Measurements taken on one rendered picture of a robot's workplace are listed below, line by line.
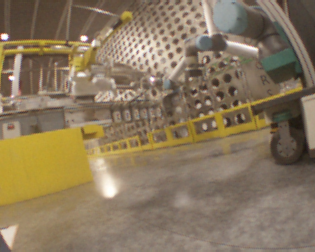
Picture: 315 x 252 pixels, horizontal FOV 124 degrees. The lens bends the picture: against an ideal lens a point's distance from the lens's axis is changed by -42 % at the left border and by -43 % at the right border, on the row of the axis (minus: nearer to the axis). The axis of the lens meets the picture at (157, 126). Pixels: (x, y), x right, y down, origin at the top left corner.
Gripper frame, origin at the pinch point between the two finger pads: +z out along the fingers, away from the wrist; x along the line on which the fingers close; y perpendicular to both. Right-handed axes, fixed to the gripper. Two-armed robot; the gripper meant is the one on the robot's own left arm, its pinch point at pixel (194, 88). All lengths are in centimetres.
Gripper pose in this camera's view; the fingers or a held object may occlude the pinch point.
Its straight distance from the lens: 100.6
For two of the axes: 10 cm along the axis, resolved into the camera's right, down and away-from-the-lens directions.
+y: -5.6, -2.2, 8.0
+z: 1.3, 9.3, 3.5
